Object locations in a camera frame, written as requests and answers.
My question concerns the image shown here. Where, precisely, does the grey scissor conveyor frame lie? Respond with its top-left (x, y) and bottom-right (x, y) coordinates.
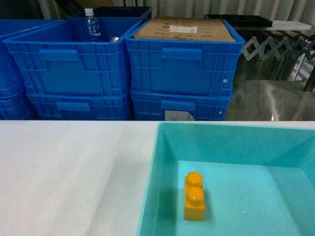
top-left (242, 34), bottom-right (315, 60)

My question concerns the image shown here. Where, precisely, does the blue crate with bottle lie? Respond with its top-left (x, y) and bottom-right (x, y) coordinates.
top-left (4, 17), bottom-right (142, 96)

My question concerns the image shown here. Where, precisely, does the far left blue crate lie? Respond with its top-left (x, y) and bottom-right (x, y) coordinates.
top-left (0, 19), bottom-right (58, 120)

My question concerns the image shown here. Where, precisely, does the brown cardboard box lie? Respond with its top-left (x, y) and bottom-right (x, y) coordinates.
top-left (133, 16), bottom-right (236, 42)

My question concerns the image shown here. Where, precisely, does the clear plastic water bottle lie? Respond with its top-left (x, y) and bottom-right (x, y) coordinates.
top-left (84, 8), bottom-right (102, 42)

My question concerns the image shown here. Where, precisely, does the lower right blue crate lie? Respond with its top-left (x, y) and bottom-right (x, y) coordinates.
top-left (130, 90), bottom-right (231, 121)

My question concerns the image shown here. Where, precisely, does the lower left blue crate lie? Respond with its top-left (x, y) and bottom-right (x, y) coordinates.
top-left (27, 93), bottom-right (131, 120)

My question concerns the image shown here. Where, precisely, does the black tray on conveyor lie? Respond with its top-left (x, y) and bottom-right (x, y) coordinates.
top-left (204, 14), bottom-right (273, 28)

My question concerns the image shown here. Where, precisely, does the yellow two-stud toy block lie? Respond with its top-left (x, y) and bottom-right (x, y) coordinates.
top-left (184, 172), bottom-right (205, 221)

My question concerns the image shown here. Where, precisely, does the teal plastic tray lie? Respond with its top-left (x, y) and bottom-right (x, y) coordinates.
top-left (137, 122), bottom-right (315, 236)

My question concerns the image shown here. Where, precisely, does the blue crate with cardboard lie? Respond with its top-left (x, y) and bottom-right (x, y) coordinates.
top-left (126, 20), bottom-right (245, 97)

